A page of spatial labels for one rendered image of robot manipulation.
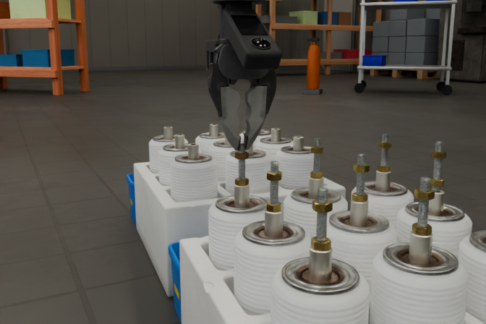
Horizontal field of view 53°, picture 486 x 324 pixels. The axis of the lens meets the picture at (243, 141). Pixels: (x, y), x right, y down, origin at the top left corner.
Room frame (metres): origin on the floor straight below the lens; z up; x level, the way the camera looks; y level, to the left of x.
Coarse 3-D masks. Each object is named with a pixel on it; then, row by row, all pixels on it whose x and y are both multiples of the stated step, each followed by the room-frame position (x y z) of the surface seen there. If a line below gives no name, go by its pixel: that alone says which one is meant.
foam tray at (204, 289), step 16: (192, 240) 0.71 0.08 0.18; (208, 240) 0.71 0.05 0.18; (192, 256) 0.65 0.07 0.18; (208, 256) 0.70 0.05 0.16; (192, 272) 0.63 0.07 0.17; (208, 272) 0.60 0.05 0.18; (224, 272) 0.60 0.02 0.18; (192, 288) 0.63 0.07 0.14; (208, 288) 0.57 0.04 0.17; (224, 288) 0.56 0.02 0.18; (192, 304) 0.63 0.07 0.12; (208, 304) 0.55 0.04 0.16; (224, 304) 0.52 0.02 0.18; (192, 320) 0.64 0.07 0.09; (208, 320) 0.55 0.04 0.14; (224, 320) 0.49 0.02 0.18; (240, 320) 0.48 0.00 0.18; (256, 320) 0.48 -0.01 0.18; (368, 320) 0.52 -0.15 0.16; (464, 320) 0.49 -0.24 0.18
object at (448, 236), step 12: (408, 216) 0.62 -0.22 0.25; (468, 216) 0.62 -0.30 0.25; (396, 228) 0.64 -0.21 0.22; (408, 228) 0.61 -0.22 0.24; (432, 228) 0.59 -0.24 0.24; (444, 228) 0.59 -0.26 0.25; (456, 228) 0.59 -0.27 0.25; (468, 228) 0.60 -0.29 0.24; (396, 240) 0.64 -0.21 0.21; (408, 240) 0.61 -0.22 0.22; (432, 240) 0.59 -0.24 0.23; (444, 240) 0.59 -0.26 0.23; (456, 240) 0.59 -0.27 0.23; (456, 252) 0.59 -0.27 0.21
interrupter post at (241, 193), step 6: (234, 186) 0.66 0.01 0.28; (240, 186) 0.66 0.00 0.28; (246, 186) 0.66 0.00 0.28; (234, 192) 0.66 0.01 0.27; (240, 192) 0.66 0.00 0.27; (246, 192) 0.66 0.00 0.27; (234, 198) 0.66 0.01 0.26; (240, 198) 0.66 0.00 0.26; (246, 198) 0.66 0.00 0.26; (234, 204) 0.66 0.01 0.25; (240, 204) 0.66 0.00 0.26; (246, 204) 0.66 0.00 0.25
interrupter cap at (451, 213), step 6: (408, 204) 0.66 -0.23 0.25; (414, 204) 0.66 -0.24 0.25; (444, 204) 0.66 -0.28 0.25; (408, 210) 0.63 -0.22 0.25; (414, 210) 0.63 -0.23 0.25; (444, 210) 0.64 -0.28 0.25; (450, 210) 0.64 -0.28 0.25; (456, 210) 0.63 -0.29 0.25; (462, 210) 0.63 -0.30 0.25; (414, 216) 0.62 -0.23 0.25; (432, 216) 0.61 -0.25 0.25; (438, 216) 0.61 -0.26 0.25; (444, 216) 0.61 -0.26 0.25; (450, 216) 0.61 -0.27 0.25; (456, 216) 0.61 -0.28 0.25; (462, 216) 0.61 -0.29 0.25
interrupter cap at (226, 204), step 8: (216, 200) 0.68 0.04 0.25; (224, 200) 0.68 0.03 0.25; (232, 200) 0.68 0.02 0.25; (256, 200) 0.68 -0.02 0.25; (264, 200) 0.68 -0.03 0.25; (224, 208) 0.64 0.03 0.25; (232, 208) 0.64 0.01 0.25; (240, 208) 0.64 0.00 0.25; (248, 208) 0.64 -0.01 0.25; (256, 208) 0.64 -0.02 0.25; (264, 208) 0.65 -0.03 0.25
